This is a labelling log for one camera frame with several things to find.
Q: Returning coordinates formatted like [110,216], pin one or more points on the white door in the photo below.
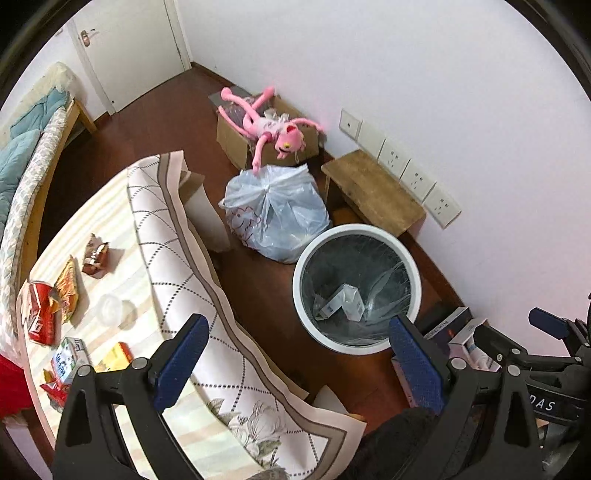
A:
[128,48]

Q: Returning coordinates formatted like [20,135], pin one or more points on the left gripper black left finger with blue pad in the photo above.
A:
[90,444]

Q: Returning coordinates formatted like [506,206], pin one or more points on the translucent tied plastic bag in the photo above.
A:
[276,211]

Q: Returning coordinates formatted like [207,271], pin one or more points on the red cloth on bed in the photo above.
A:
[14,392]

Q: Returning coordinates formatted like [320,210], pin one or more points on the red wrapper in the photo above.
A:
[56,393]

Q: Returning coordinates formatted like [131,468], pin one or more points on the boxes by wall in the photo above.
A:
[454,338]

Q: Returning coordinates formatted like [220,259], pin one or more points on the blue white milk carton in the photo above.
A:
[69,355]

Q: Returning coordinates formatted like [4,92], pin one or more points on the brown snack wrapper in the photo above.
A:
[95,259]

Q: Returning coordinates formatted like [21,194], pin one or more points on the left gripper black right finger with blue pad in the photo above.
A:
[485,427]

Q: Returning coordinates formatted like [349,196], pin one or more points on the white round trash bin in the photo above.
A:
[349,283]

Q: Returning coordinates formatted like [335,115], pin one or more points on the small wooden stool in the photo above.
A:
[372,192]

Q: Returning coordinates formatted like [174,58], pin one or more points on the brown cardboard box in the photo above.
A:
[240,150]

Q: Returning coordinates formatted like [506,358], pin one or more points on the white carton in bin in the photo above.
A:
[348,299]

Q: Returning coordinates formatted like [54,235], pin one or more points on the teal blanket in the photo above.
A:
[24,136]

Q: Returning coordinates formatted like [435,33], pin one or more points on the crushed red soda can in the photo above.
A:
[43,306]

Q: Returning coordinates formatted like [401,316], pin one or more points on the white wall socket row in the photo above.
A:
[399,163]

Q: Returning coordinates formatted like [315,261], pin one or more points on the patterned table cloth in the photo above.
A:
[236,415]

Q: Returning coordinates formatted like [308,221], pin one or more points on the orange yellow snack bag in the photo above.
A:
[67,290]

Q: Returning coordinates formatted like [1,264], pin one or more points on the bed with patterned mattress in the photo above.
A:
[19,242]

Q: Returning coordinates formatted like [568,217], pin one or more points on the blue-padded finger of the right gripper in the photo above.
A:
[548,323]

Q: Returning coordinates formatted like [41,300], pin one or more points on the pink panther plush toy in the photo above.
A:
[282,132]

